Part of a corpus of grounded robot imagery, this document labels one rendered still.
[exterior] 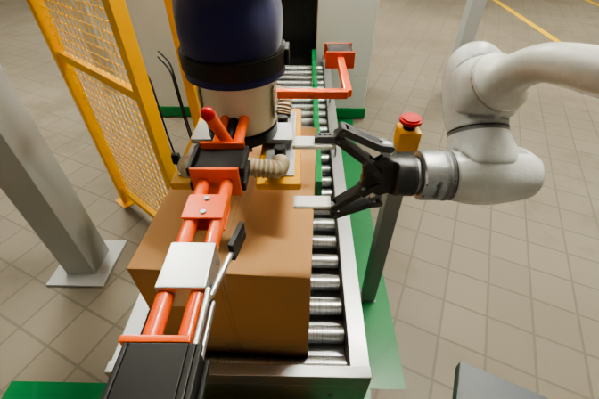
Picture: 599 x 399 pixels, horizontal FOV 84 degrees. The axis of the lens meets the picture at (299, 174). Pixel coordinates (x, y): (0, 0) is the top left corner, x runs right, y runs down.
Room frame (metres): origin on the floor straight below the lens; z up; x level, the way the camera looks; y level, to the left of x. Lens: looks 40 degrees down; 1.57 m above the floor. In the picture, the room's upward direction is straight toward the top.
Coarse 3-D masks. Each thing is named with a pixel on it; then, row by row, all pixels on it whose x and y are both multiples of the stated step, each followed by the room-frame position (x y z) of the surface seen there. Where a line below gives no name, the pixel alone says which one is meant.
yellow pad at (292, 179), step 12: (288, 120) 0.81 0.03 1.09; (300, 120) 0.82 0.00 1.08; (300, 132) 0.76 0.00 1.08; (264, 144) 0.70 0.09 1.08; (276, 144) 0.66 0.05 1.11; (288, 144) 0.69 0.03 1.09; (264, 156) 0.65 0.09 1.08; (288, 156) 0.64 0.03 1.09; (300, 156) 0.65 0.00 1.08; (300, 168) 0.61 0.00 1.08; (264, 180) 0.56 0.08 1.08; (276, 180) 0.56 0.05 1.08; (288, 180) 0.56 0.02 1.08; (300, 180) 0.57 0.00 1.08
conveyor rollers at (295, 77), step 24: (288, 72) 2.44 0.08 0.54; (312, 120) 1.72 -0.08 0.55; (336, 240) 0.84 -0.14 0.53; (312, 264) 0.72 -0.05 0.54; (336, 264) 0.72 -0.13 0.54; (312, 288) 0.63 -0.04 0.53; (336, 288) 0.63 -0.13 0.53; (312, 312) 0.54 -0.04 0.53; (336, 312) 0.54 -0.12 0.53; (312, 336) 0.46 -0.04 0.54; (336, 336) 0.46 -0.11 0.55; (216, 360) 0.39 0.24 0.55; (240, 360) 0.39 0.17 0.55; (264, 360) 0.39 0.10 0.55; (288, 360) 0.39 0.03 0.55; (312, 360) 0.39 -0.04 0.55; (336, 360) 0.39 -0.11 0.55
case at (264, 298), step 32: (192, 192) 0.66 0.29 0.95; (256, 192) 0.66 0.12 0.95; (288, 192) 0.66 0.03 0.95; (160, 224) 0.55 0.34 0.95; (256, 224) 0.55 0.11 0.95; (288, 224) 0.55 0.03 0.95; (160, 256) 0.45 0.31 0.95; (224, 256) 0.45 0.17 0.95; (256, 256) 0.45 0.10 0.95; (288, 256) 0.45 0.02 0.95; (224, 288) 0.41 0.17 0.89; (256, 288) 0.41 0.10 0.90; (288, 288) 0.40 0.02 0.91; (224, 320) 0.41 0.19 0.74; (256, 320) 0.41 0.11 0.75; (288, 320) 0.40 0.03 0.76; (256, 352) 0.41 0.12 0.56; (288, 352) 0.40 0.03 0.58
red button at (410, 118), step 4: (408, 112) 0.94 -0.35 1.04; (412, 112) 0.94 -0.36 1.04; (400, 116) 0.93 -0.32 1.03; (404, 116) 0.92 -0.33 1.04; (408, 116) 0.92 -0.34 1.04; (412, 116) 0.92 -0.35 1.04; (416, 116) 0.92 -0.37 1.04; (420, 116) 0.92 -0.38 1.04; (400, 120) 0.90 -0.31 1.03; (404, 120) 0.90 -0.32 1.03; (408, 120) 0.89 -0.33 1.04; (412, 120) 0.89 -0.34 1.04; (416, 120) 0.89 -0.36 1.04; (420, 120) 0.89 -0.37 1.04; (404, 124) 0.89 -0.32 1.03; (408, 124) 0.88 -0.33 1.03; (412, 124) 0.88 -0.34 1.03; (416, 124) 0.88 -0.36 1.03; (420, 124) 0.88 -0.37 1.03; (404, 128) 0.90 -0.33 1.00; (408, 128) 0.89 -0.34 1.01; (412, 128) 0.89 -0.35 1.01
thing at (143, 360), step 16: (128, 336) 0.16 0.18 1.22; (144, 336) 0.16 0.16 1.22; (160, 336) 0.16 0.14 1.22; (176, 336) 0.16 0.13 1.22; (128, 352) 0.14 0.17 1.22; (144, 352) 0.14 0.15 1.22; (160, 352) 0.14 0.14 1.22; (176, 352) 0.14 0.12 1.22; (128, 368) 0.13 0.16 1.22; (144, 368) 0.13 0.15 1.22; (160, 368) 0.13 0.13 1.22; (176, 368) 0.13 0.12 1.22; (112, 384) 0.11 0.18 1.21; (128, 384) 0.11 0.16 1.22; (144, 384) 0.11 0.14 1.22; (160, 384) 0.11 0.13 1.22; (176, 384) 0.11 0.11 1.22
